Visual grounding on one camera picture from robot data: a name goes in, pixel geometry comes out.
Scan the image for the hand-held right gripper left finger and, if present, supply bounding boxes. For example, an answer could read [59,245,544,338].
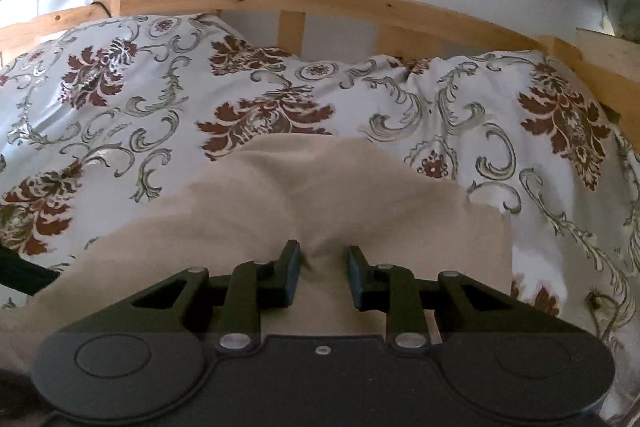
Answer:
[54,240,302,351]

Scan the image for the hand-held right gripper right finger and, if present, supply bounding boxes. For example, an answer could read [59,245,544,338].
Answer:
[347,245,592,351]

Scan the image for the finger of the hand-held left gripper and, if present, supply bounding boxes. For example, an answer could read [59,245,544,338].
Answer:
[0,246,62,297]

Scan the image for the beige pants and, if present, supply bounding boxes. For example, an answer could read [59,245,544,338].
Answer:
[0,134,514,380]

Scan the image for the floral printed blanket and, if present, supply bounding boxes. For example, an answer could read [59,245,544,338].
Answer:
[0,13,640,427]

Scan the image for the wooden bed frame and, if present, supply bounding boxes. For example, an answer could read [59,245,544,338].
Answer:
[0,0,640,128]

